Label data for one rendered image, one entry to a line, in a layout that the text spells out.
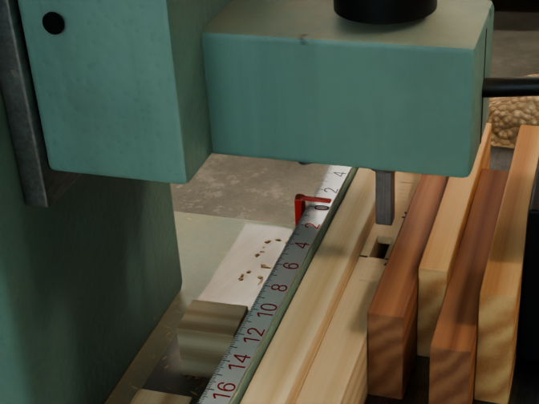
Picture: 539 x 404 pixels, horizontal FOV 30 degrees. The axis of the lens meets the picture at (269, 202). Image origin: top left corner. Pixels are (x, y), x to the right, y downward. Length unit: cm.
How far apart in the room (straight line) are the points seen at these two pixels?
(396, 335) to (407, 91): 12
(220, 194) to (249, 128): 201
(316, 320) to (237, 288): 29
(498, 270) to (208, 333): 24
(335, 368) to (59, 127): 18
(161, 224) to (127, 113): 23
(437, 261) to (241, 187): 205
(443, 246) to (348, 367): 9
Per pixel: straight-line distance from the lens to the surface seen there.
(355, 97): 49
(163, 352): 72
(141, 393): 63
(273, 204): 247
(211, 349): 68
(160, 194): 71
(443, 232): 54
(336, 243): 55
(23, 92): 52
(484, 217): 57
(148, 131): 50
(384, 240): 57
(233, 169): 264
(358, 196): 59
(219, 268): 80
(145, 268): 71
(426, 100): 49
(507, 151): 75
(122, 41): 48
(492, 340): 50
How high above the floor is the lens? 124
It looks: 30 degrees down
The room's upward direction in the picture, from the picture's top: 4 degrees counter-clockwise
